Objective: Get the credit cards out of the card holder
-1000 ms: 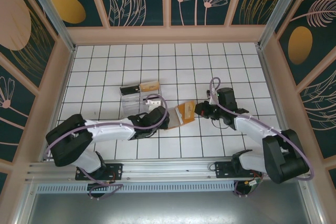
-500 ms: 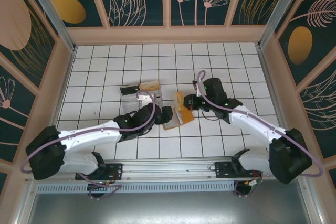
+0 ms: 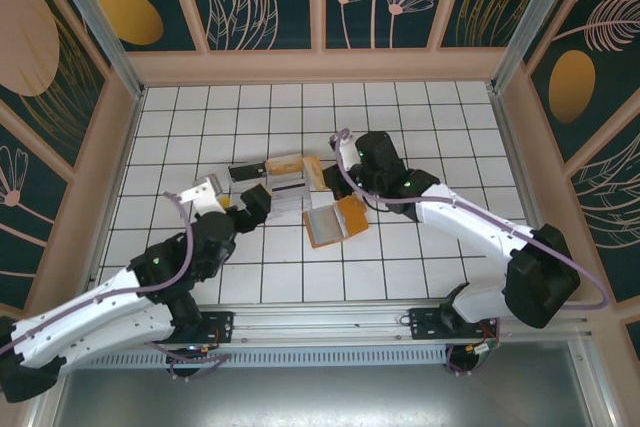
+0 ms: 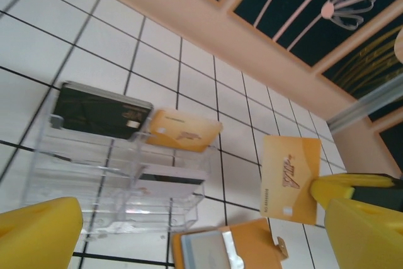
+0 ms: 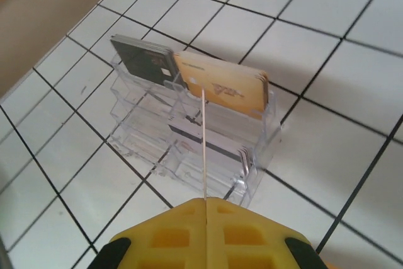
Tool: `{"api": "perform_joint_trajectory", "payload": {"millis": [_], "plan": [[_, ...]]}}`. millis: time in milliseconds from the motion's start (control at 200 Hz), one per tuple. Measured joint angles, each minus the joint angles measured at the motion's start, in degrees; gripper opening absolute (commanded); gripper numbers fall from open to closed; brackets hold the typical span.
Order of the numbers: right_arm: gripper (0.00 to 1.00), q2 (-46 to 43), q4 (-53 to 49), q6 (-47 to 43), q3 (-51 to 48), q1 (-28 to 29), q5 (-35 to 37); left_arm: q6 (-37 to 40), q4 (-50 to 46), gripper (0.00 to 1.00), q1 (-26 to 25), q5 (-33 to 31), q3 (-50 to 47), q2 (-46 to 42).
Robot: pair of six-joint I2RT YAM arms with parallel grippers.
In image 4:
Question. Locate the gold VIP card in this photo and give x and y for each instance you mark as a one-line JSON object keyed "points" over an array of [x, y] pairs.
{"points": [[283, 171], [176, 130]]}

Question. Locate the aluminium corner post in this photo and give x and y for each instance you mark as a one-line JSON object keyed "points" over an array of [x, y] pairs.
{"points": [[362, 108]]}

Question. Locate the white magnetic stripe card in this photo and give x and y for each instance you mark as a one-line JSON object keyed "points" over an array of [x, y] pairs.
{"points": [[170, 191]]}

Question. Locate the orange cork pad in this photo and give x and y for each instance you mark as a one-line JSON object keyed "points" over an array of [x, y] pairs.
{"points": [[252, 237]]}

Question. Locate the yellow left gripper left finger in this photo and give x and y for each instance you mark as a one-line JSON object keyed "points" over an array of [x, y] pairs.
{"points": [[37, 237]]}

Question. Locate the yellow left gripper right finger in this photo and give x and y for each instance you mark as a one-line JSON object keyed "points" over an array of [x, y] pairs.
{"points": [[368, 240]]}

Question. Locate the clear acrylic card organizer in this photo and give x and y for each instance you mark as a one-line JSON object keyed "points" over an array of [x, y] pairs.
{"points": [[78, 171]]}

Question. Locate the black VIP card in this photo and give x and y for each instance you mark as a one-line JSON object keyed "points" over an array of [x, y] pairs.
{"points": [[94, 111]]}

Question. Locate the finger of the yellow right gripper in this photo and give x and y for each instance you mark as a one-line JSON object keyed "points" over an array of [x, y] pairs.
{"points": [[333, 195], [352, 179]]}

